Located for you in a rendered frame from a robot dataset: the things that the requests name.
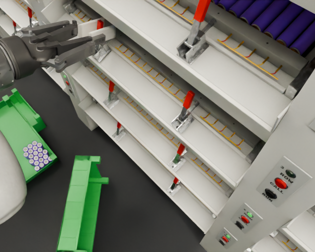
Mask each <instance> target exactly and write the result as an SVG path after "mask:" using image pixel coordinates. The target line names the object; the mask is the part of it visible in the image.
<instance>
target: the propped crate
mask: <svg viewBox="0 0 315 252"><path fill-rule="evenodd" d="M2 99H3V100H2V101H0V130H1V132H2V133H3V135H4V136H5V138H6V139H7V141H8V143H9V144H10V146H11V148H12V150H13V152H14V154H15V156H16V158H17V160H18V162H19V164H20V166H21V168H22V171H23V174H24V177H25V181H26V184H27V183H28V182H30V181H31V180H33V179H34V178H35V177H37V176H38V175H39V174H41V173H42V172H43V171H45V170H46V169H47V168H49V167H50V166H52V165H53V164H54V163H56V162H57V161H58V158H57V156H56V155H55V154H54V153H53V151H52V150H51V149H50V148H49V146H48V145H47V144H46V143H45V141H44V140H43V139H42V138H41V136H40V135H39V134H38V133H37V131H36V130H35V129H34V128H33V127H32V125H31V124H30V123H29V122H28V120H27V119H26V118H25V117H24V115H23V114H22V113H21V112H20V110H19V109H18V108H17V107H16V105H15V104H14V103H13V102H12V101H11V99H10V98H9V97H8V95H5V96H3V97H2ZM33 141H36V142H37V143H42V145H43V147H44V149H43V150H47V151H48V153H49V156H48V157H50V158H51V160H52V161H51V162H50V163H49V164H47V165H45V167H43V168H41V169H40V170H39V171H38V172H37V171H36V170H35V166H32V165H31V164H30V163H29V160H30V159H26V158H25V157H24V151H23V148H24V147H27V148H28V145H29V144H32V142H33Z"/></svg>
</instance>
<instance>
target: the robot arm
mask: <svg viewBox="0 0 315 252"><path fill-rule="evenodd" d="M98 20H101V21H103V28H101V29H98V30H97V24H98ZM63 26H64V27H63ZM21 31H22V36H23V37H21V38H20V37H19V36H17V35H12V36H8V37H5V38H1V39H0V91H1V90H4V89H6V88H9V87H12V86H13V85H14V83H15V80H19V79H22V78H24V77H27V76H30V75H32V74H33V73H34V72H35V70H36V69H37V68H45V67H48V66H50V67H53V68H55V71H56V72H57V73H61V72H62V71H63V70H64V69H65V68H66V67H69V66H71V65H73V64H75V63H77V62H79V61H81V60H83V59H86V58H88V57H90V56H92V55H94V54H95V46H96V45H99V44H101V43H104V42H105V41H107V40H110V39H113V38H115V37H116V27H115V26H114V25H110V26H107V27H106V19H105V18H104V17H101V18H98V19H94V20H91V21H88V22H83V23H80V24H77V21H76V20H72V24H71V23H70V21H69V20H63V21H59V22H54V23H49V24H45V25H40V26H35V27H23V28H21ZM76 36H78V37H79V38H76V39H72V38H74V37H76ZM70 39H72V40H70ZM26 196H27V184H26V179H25V176H24V173H23V170H22V168H21V165H20V163H19V161H18V159H17V157H16V155H15V153H14V151H13V149H12V148H11V146H10V144H9V142H8V141H7V139H6V138H5V136H4V135H3V133H2V132H1V130H0V224H2V223H4V222H5V221H7V220H8V219H9V218H11V217H12V216H13V215H14V214H16V213H17V212H18V211H19V210H20V209H21V208H22V206H23V205H24V203H25V199H26Z"/></svg>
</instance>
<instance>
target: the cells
mask: <svg viewBox="0 0 315 252"><path fill-rule="evenodd" d="M23 151H24V153H23V156H24V157H25V158H26V159H28V160H29V163H30V164H31V165H32V166H35V167H34V169H35V170H36V171H37V172H38V171H39V170H41V169H42V168H43V167H45V166H46V165H47V164H49V163H50V162H52V159H51V158H50V157H48V156H49V153H48V151H47V150H46V149H44V147H43V145H42V143H40V142H39V143H37V141H33V142H32V144H28V146H27V147H24V148H23Z"/></svg>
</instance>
